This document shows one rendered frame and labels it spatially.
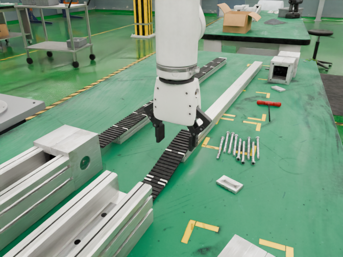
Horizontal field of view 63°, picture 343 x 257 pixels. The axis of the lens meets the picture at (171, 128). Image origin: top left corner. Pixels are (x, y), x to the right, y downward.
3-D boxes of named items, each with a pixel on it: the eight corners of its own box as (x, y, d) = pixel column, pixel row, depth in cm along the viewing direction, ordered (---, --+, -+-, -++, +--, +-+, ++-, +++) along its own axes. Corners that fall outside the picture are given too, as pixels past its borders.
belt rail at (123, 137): (219, 62, 154) (219, 56, 152) (226, 63, 152) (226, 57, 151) (108, 140, 78) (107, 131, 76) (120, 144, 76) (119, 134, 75)
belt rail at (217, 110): (253, 66, 146) (254, 60, 145) (262, 67, 144) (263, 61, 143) (169, 158, 70) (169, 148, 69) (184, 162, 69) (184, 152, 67)
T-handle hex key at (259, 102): (256, 103, 102) (256, 99, 101) (280, 105, 100) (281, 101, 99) (255, 122, 88) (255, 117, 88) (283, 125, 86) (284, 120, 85)
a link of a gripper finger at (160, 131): (164, 113, 66) (165, 137, 69) (152, 110, 68) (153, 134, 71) (157, 118, 64) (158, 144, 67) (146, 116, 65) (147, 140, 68)
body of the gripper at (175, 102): (205, 70, 59) (203, 118, 65) (163, 65, 64) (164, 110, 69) (192, 80, 53) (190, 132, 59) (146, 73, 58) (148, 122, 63)
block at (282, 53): (272, 69, 141) (275, 50, 137) (296, 72, 137) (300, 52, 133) (269, 74, 134) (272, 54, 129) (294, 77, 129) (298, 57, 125)
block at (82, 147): (64, 155, 71) (57, 122, 67) (103, 168, 66) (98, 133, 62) (34, 174, 64) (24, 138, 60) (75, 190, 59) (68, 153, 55)
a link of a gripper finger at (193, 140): (207, 122, 62) (206, 148, 65) (194, 119, 63) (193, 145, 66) (202, 128, 59) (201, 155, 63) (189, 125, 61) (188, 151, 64)
